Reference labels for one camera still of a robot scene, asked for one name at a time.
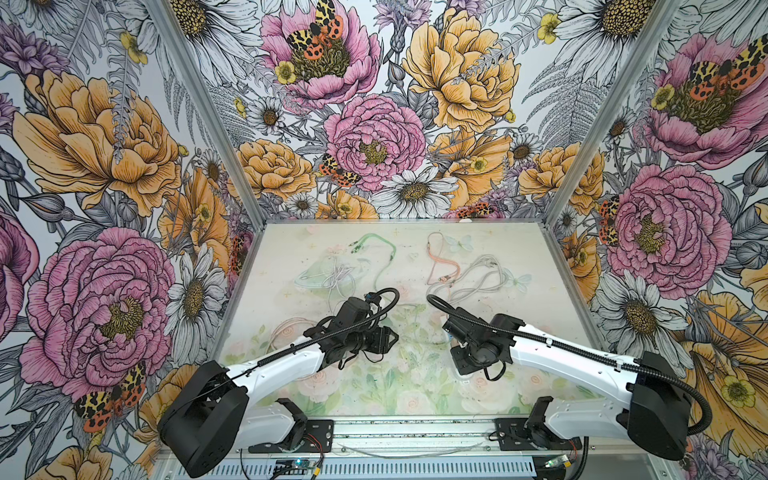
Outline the aluminium corner post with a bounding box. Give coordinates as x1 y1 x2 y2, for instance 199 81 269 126
543 0 681 227
147 1 267 233

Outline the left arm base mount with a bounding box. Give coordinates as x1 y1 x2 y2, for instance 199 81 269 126
247 419 335 454

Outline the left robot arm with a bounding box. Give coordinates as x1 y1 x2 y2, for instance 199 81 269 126
158 287 400 478

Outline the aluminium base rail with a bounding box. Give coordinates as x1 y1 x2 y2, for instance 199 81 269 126
158 413 667 460

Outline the aluminium corner post left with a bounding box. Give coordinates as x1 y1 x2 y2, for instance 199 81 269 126
147 1 267 233

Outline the lilac USB cable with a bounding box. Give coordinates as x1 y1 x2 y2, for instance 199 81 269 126
320 263 361 301

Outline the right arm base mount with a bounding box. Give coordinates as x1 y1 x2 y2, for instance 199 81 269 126
488 417 582 452

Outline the aluminium corner post right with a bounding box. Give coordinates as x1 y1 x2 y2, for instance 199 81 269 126
543 0 681 227

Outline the white power strip cord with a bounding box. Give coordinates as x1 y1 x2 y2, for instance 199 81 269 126
446 253 518 304

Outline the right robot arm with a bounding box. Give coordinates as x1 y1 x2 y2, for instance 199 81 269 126
427 294 714 460

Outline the green USB cable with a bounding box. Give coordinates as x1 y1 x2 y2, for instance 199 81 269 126
349 232 398 292

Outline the pink USB cable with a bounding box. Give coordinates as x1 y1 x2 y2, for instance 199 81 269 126
425 232 462 288

